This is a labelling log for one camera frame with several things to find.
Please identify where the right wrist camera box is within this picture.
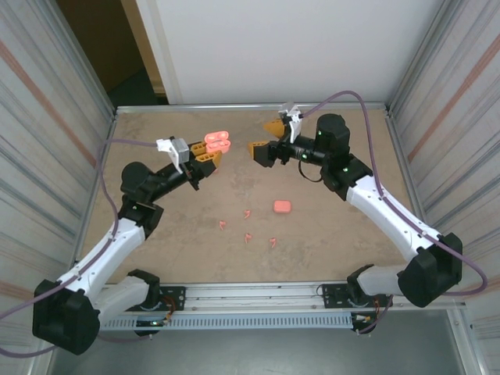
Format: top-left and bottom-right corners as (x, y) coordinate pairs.
(277, 100), (305, 142)

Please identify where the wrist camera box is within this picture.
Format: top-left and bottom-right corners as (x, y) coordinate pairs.
(277, 100), (305, 142)
(155, 136), (191, 173)

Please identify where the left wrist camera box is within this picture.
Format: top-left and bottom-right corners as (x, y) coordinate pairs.
(155, 136), (191, 173)

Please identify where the thin aluminium table rail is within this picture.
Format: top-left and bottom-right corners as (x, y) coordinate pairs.
(114, 102), (391, 116)

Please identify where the thin black gripper wire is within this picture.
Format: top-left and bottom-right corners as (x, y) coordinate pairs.
(298, 159), (326, 184)

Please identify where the white door frame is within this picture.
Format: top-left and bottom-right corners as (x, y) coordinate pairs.
(134, 0), (184, 105)

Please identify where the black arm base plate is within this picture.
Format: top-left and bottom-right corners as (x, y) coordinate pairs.
(322, 283), (393, 309)
(155, 286), (186, 313)

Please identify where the aluminium corner post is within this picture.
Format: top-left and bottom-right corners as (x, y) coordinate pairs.
(388, 0), (460, 114)
(48, 0), (118, 118)

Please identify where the striped enclosure side panel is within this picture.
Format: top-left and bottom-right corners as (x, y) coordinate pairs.
(384, 0), (500, 337)
(0, 0), (118, 352)

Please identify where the wide aluminium mounting rail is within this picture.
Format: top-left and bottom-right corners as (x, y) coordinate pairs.
(97, 279), (468, 316)

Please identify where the grey slotted cable duct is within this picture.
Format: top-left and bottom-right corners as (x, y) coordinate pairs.
(99, 312), (355, 331)

